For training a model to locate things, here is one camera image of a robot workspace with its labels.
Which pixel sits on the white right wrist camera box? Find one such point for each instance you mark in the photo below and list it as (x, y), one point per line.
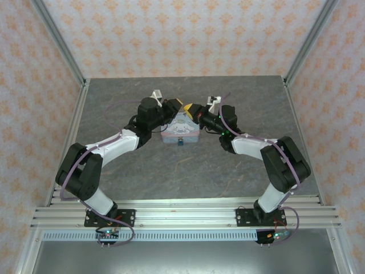
(215, 100)

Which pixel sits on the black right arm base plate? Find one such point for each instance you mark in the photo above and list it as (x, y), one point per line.
(242, 217)

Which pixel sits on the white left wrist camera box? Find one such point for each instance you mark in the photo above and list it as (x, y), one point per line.
(156, 94)

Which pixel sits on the small blue padlock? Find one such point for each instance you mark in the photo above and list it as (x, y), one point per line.
(180, 141)

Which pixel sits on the aluminium table side rail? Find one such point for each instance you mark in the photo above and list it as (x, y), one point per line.
(292, 100)
(81, 100)

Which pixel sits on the aluminium frame post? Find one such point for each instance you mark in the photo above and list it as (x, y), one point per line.
(308, 42)
(61, 42)

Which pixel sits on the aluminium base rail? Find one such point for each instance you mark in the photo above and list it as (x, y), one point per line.
(185, 217)

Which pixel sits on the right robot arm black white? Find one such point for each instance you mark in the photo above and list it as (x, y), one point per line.
(285, 165)

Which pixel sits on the grey metal panel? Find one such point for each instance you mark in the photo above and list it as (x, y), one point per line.
(182, 259)

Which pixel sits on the cartoon print tin box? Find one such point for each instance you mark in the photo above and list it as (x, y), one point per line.
(179, 129)

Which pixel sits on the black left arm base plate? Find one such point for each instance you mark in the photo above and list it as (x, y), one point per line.
(128, 217)

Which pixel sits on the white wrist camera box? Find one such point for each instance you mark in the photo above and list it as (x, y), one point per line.
(215, 100)
(156, 94)

